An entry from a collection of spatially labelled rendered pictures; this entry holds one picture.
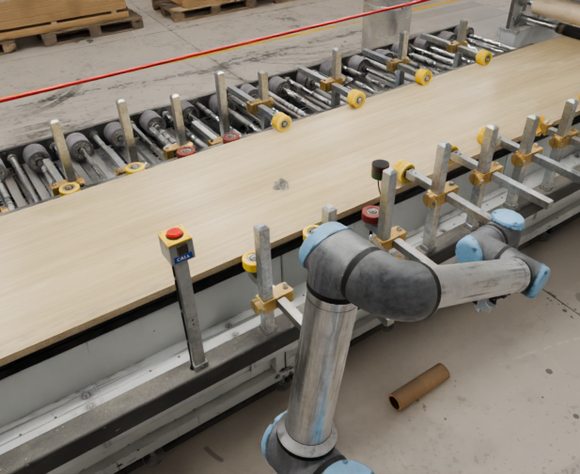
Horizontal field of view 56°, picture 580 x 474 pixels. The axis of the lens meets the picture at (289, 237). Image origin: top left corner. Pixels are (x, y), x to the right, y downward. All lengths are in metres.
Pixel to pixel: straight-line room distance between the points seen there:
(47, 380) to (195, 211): 0.77
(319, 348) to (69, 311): 0.90
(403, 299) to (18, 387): 1.26
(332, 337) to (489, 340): 1.85
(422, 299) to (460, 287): 0.15
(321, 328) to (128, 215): 1.19
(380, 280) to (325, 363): 0.28
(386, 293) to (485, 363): 1.86
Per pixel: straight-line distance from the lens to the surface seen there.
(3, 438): 1.95
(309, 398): 1.28
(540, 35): 4.59
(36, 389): 1.92
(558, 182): 2.85
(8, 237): 2.22
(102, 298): 1.82
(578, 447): 2.69
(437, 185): 2.07
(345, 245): 1.04
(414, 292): 1.01
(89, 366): 1.92
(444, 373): 2.65
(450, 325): 2.95
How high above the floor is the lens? 2.08
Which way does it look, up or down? 38 degrees down
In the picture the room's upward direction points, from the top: 2 degrees counter-clockwise
